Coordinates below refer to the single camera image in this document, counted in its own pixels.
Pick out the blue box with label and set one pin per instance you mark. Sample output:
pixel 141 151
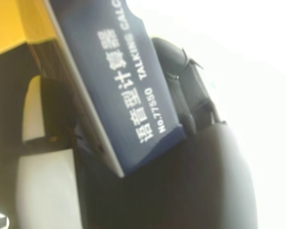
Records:
pixel 114 83

